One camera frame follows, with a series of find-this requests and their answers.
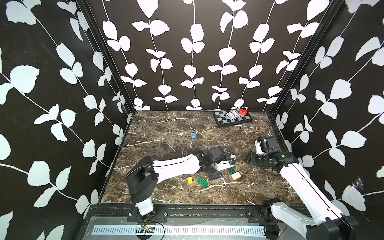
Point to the playing card deck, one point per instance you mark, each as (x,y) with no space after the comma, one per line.
(233,114)

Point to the dark green lego brick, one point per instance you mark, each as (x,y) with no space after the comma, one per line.
(231,171)

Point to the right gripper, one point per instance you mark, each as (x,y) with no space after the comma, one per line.
(251,158)

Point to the red block on chessboard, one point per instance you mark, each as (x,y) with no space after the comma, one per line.
(242,112)

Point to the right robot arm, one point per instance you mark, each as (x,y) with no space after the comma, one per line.
(326,221)

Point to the yellow lego brick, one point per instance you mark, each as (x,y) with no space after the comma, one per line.
(190,180)

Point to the small circuit board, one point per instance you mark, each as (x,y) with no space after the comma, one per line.
(144,230)

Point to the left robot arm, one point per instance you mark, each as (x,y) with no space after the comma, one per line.
(143,178)

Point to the cream lego brick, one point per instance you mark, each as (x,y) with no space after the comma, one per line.
(235,176)

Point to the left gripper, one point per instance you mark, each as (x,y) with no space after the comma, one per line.
(214,176)

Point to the black mounting rail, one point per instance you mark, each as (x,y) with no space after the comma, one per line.
(164,212)

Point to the long green lego brick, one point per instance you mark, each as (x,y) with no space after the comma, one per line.
(203,182)

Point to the white perforated strip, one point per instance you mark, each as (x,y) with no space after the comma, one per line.
(136,230)

